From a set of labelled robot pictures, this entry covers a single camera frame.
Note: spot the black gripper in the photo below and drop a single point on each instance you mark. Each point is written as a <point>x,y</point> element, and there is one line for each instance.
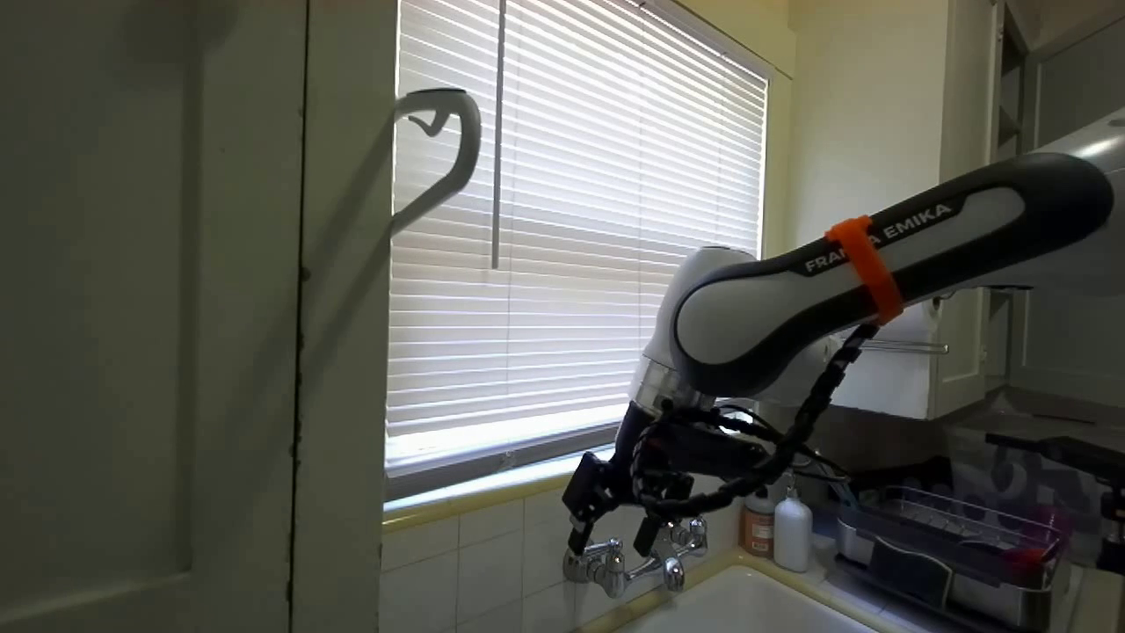
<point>654,460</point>

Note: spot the white window blinds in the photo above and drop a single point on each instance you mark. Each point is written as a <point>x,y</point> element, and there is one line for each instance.
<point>586,294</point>

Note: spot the white black Franka robot arm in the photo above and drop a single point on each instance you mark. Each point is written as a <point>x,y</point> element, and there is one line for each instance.
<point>762,317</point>

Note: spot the window sill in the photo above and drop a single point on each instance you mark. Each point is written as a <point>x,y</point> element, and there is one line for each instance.
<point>492,476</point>

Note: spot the amber bottle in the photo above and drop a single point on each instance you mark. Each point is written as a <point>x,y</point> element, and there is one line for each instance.
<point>757,527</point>

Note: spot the white sink basin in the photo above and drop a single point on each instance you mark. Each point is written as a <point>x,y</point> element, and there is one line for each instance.
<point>750,603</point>

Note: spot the white plastic bottle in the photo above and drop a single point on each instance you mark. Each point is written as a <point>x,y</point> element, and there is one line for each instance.
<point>792,533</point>

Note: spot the clear plastic organizer tray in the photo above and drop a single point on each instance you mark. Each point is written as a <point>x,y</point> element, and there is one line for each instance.
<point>949,551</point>

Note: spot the grey curved hook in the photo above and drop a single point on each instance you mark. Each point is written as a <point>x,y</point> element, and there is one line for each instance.
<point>469,126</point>

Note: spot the clear blind tilt wand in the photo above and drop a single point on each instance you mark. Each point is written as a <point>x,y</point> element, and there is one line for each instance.
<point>497,116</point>

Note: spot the cream panelled door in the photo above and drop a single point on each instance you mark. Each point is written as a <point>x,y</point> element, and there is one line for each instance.
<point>143,354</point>

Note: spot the chrome wall faucet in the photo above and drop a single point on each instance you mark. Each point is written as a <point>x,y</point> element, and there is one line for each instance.
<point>602,568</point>

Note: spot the white wall cabinet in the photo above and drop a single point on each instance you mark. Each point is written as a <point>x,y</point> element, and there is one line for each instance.
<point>969,354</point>

